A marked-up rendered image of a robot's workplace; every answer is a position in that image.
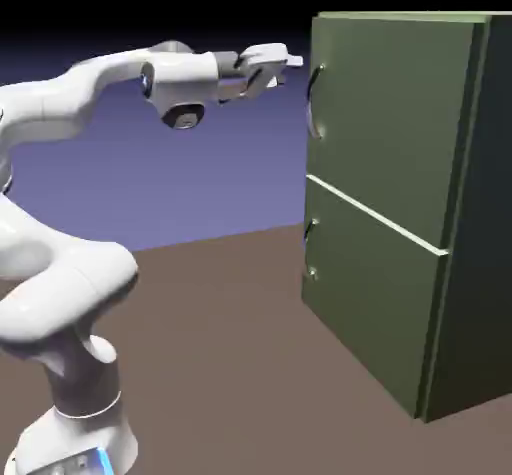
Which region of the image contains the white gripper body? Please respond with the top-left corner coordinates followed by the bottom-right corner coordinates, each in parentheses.
top-left (238, 42), bottom-right (290, 101)

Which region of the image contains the green cabinet door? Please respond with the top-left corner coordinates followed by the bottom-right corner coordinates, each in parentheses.
top-left (300, 176), bottom-right (450, 421)
top-left (305, 14), bottom-right (488, 253)

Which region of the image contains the green cabinet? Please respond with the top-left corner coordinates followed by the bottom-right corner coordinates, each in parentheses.
top-left (300, 10), bottom-right (512, 424)

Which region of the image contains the curved metal handle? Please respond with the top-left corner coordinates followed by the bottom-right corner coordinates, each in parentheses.
top-left (305, 63), bottom-right (326, 141)
top-left (302, 218), bottom-right (320, 283)

